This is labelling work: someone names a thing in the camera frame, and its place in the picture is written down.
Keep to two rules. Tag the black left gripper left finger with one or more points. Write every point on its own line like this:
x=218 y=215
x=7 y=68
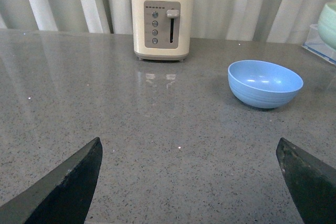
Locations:
x=62 y=196

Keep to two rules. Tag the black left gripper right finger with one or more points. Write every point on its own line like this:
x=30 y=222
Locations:
x=310 y=181

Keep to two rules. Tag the blue bowl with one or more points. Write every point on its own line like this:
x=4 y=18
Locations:
x=263 y=84

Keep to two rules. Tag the green bowl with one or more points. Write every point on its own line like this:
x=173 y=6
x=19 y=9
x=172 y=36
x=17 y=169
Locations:
x=326 y=24

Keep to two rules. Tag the clear plastic food container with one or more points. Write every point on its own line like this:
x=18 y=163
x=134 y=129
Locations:
x=315 y=45

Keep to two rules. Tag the white pleated curtain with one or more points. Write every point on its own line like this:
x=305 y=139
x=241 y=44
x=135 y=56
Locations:
x=283 y=21

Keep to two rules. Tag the cream two-slot toaster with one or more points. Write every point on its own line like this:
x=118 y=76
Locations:
x=162 y=29

